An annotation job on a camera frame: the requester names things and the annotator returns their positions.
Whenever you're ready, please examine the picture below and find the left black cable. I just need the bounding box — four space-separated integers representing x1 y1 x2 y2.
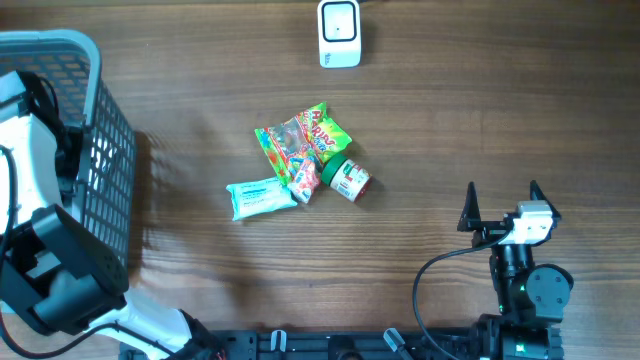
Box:
0 144 166 360

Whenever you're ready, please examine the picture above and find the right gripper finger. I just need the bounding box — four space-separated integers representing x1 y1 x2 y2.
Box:
457 182 483 232
529 180 562 221

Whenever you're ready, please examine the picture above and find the Haribo candy bag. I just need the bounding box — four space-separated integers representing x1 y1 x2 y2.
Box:
254 102 352 185

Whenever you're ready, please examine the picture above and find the teal wet wipes pack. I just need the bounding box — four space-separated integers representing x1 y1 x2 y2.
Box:
226 177 298 221

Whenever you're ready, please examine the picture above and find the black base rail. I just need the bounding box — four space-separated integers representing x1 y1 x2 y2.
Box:
118 327 565 360

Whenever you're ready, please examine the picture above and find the right black cable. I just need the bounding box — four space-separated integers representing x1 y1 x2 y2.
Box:
412 228 516 360

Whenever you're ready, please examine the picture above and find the black cable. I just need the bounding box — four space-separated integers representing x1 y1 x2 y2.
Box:
412 228 516 360
0 144 166 360

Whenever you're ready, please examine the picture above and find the green lid spice jar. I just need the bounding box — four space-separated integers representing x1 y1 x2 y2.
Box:
321 153 372 202

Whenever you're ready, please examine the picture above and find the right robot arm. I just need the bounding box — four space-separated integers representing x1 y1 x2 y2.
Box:
457 181 574 360

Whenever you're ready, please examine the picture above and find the grey plastic basket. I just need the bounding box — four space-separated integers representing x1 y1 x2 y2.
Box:
1 29 137 264

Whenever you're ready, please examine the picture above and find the Kleenex tissue pack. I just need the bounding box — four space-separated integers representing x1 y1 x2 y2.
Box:
287 158 320 204

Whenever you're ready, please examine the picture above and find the white barcode scanner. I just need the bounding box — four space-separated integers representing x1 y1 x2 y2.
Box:
317 0 362 69

